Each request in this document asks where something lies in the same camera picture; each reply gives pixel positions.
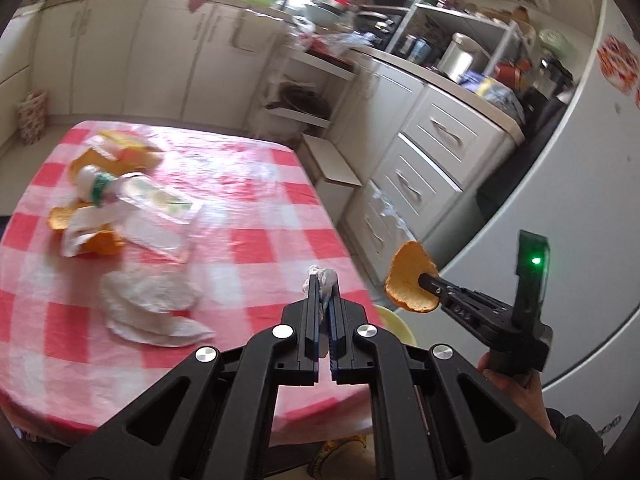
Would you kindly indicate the blue snack bag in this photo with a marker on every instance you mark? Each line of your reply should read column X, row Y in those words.
column 492, row 91

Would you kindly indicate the dark pan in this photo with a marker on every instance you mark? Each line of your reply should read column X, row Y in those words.
column 302, row 99

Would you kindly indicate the white corner shelf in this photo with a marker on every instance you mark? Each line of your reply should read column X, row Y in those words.
column 320, row 62

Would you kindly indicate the white bottle green label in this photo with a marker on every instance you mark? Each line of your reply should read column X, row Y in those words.
column 90, row 180

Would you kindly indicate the red fridge magnet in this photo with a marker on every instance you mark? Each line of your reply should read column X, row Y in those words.
column 617, row 62

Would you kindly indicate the floral bag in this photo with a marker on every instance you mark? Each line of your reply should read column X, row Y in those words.
column 32, row 115

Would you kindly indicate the person's right forearm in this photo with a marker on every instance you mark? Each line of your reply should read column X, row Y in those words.
column 580, row 445

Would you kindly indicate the black kitchen appliance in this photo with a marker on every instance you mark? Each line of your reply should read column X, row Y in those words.
column 550, row 82

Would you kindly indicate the white drawer cabinet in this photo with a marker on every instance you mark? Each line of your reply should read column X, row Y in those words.
column 440, row 130

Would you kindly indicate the pale green bowl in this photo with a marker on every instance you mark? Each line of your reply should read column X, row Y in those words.
column 552, row 40

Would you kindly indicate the clear plastic package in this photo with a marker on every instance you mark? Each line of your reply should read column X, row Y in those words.
column 150, row 192

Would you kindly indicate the yellow bowl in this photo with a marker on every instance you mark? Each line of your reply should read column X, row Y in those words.
column 395, row 322

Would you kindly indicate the clear plastic tray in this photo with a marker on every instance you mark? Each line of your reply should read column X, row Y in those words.
column 150, row 235

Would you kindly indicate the stack of bowls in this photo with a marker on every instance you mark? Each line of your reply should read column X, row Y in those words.
column 330, row 7

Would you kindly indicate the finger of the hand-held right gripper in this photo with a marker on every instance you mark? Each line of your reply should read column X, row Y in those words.
column 460, row 302

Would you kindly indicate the wide orange peel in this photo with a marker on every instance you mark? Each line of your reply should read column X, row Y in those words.
column 145, row 160

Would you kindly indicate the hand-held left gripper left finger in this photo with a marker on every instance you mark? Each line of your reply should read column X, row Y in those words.
column 313, row 320

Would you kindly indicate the large orange peel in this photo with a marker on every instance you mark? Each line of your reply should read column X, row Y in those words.
column 405, row 280

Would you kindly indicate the white counter rack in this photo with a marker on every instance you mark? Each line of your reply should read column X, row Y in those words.
column 510, row 35

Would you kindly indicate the red pot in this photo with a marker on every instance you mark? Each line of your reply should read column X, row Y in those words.
column 510, row 72

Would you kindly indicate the silver rice cooker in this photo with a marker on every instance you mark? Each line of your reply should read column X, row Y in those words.
column 462, row 55

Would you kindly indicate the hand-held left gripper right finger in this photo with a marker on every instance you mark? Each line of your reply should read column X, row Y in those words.
column 336, row 350

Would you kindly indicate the floral cushion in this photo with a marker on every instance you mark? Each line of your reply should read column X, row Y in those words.
column 340, row 457

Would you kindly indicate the white kitchen cabinets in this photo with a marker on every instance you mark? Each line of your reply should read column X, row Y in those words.
column 150, row 55

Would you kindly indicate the red checkered tablecloth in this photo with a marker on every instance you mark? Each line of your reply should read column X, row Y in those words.
column 240, row 240

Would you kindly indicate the crumpled white paper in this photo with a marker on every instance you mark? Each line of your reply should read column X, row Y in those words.
column 80, row 225

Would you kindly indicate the person's right hand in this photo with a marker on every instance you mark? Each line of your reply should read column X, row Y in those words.
column 525, row 400

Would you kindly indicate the crumpled clear plastic bags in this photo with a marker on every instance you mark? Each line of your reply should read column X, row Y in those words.
column 335, row 40

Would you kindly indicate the pink cloth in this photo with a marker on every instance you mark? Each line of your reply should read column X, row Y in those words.
column 197, row 2

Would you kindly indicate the white step stool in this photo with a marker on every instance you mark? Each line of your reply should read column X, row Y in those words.
column 332, row 160

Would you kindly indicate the orange peel piece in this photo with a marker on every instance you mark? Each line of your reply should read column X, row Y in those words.
column 80, row 162

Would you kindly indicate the clear plastic bag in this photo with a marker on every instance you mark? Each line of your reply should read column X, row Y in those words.
column 392, row 212

